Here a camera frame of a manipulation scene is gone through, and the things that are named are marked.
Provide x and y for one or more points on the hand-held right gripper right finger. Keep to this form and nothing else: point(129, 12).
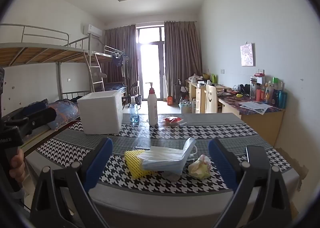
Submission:
point(220, 160)

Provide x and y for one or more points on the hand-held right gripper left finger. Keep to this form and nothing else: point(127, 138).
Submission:
point(98, 160)

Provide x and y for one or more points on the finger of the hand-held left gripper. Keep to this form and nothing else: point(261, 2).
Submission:
point(40, 116)

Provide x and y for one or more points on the green plastic bag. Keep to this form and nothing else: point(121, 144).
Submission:
point(198, 168)

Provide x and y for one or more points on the yellow foam net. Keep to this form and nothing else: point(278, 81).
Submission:
point(132, 165)

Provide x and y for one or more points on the white foam box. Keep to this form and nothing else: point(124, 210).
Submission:
point(100, 115)

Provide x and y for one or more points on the person's left hand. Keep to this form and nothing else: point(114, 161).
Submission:
point(17, 165)

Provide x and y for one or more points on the patterned blue quilt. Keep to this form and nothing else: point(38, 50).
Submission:
point(62, 110)

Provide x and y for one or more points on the black smartphone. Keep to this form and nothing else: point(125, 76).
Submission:
point(257, 155)

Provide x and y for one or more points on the houndstooth tablecloth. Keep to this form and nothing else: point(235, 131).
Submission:
point(175, 133)

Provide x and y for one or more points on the wooden desk with patterned cloth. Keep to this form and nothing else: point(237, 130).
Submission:
point(260, 125)

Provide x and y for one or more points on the blue spray bottle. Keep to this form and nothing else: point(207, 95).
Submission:
point(134, 116)

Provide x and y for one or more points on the wooden chair with smiley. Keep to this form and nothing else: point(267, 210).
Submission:
point(211, 99)

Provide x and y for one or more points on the red snack packet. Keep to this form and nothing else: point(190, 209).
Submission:
point(171, 120)

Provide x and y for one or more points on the white bucket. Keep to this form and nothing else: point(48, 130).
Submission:
point(185, 106)

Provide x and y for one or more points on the printed paper sheets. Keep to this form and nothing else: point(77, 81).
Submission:
point(255, 106)

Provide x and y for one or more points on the large metal bunk bed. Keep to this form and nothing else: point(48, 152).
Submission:
point(37, 52)

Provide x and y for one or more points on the light wooden drawer desk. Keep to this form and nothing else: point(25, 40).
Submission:
point(197, 98)

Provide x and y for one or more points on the white pump bottle red cap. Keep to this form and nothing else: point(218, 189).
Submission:
point(152, 108)

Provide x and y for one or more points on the blue plaid bedding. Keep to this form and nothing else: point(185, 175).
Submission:
point(115, 87)

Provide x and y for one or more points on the orange bag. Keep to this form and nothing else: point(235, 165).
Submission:
point(170, 100)

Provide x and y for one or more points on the black folding chair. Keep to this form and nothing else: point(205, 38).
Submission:
point(133, 90)

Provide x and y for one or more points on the steel thermos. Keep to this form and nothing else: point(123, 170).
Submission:
point(253, 88)

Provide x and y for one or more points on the green paper bag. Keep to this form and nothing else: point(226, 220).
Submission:
point(213, 78)

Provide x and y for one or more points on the teal bottle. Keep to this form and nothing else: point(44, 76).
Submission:
point(282, 99)

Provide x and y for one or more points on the small metal bunk bed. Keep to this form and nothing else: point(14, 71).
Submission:
point(110, 55)

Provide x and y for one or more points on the hanging dark clothes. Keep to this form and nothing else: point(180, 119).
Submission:
point(117, 60)

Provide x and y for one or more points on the white air conditioner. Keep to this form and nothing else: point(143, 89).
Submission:
point(92, 30)

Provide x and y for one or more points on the narrow brown curtain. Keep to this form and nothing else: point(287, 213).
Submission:
point(120, 48)

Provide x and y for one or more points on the glass balcony door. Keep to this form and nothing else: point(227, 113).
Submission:
point(151, 63)

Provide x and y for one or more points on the wide brown curtain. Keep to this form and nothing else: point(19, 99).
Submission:
point(182, 55)

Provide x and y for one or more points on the pink wall poster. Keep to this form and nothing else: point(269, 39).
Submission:
point(247, 54)

